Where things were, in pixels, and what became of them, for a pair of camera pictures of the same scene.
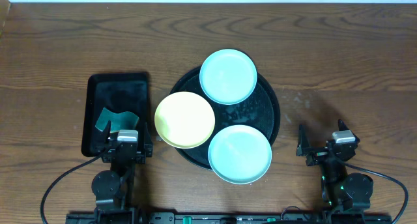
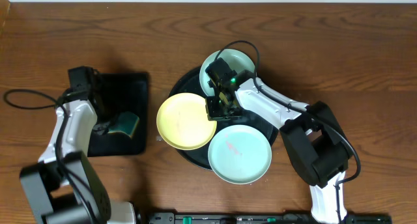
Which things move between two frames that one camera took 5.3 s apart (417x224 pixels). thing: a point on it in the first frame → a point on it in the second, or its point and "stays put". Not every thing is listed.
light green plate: (240, 154) stays put
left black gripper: (125, 154) → (106, 126)
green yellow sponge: (126, 120) stays put
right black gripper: (303, 149) → (212, 113)
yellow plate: (184, 120) stays put
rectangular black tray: (122, 92) stays put
